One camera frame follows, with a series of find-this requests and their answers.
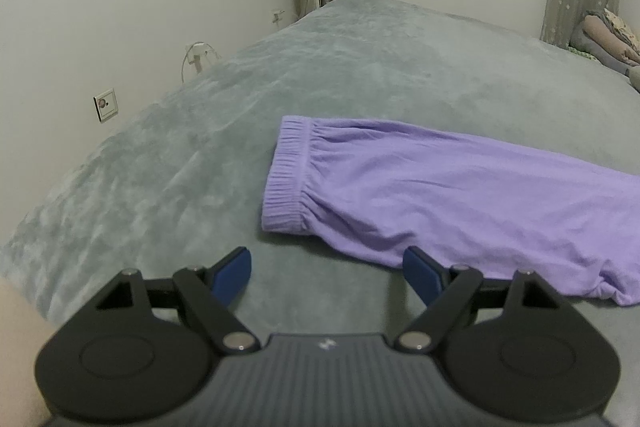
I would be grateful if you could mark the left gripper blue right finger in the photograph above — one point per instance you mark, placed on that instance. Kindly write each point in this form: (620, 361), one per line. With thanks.
(447, 294)

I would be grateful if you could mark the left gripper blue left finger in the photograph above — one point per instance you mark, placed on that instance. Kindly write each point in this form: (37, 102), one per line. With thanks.
(204, 299)

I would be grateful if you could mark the purple pants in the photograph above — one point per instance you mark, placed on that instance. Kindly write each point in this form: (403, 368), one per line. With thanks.
(373, 188)

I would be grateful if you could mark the folded beige brown bedding stack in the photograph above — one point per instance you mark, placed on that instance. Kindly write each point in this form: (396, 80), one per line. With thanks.
(608, 39)

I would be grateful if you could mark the white charger with cable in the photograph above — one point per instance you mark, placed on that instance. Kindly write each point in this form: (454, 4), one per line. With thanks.
(198, 55)

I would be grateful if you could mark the white wall socket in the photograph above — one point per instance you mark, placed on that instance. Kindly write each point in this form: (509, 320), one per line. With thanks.
(106, 105)

